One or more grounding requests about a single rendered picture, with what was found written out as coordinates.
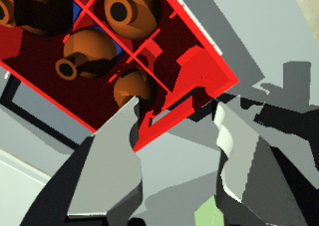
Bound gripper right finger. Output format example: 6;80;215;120
211;99;319;226

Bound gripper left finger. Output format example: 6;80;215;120
19;95;143;226

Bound red crate with dividers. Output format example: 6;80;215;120
0;0;238;152

